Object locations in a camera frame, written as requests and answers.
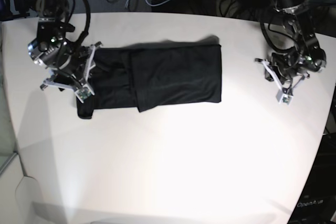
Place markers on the dark navy long-sleeve shirt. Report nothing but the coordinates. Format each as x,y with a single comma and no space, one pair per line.
148,75

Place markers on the black OpenArm case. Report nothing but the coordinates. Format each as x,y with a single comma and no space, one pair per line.
317,200

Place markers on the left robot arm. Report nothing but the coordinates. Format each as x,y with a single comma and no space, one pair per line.
287,68

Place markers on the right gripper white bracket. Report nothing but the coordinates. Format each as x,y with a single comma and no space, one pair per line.
74,73

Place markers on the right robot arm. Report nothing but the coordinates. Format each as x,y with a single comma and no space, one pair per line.
50,47

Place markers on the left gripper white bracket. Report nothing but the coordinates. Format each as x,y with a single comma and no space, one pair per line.
285,81

